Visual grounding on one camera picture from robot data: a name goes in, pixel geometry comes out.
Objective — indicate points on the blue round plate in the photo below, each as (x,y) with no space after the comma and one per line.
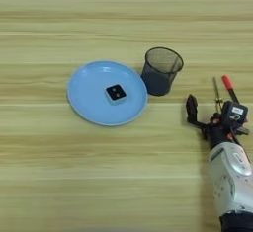
(89,104)

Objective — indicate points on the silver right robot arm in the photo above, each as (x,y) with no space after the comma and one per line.
(230,183)

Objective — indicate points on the small black cube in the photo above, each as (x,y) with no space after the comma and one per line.
(116,92)

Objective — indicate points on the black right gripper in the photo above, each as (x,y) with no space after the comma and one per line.
(217,134)

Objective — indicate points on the black mesh pen cup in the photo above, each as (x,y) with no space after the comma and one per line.
(158,83)

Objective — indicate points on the red and black marker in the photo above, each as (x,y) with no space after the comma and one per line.
(227,82)

